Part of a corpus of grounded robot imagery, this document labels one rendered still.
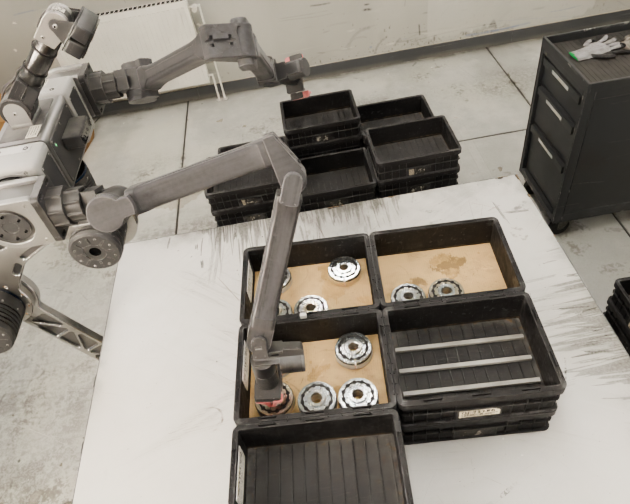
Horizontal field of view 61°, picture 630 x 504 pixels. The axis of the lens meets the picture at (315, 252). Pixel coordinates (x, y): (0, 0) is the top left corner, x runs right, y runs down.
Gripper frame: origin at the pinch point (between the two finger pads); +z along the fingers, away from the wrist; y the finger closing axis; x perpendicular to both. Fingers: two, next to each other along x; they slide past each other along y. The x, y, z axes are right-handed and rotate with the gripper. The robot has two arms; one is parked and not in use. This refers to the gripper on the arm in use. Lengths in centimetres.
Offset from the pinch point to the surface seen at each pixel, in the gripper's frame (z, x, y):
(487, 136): 91, -125, 215
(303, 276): 6.0, -8.7, 43.7
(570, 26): 86, -219, 338
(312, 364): 4.1, -10.6, 10.8
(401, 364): 2.5, -35.0, 8.2
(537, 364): 0, -70, 4
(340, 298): 4.7, -20.0, 33.1
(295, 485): 2.9, -5.6, -21.9
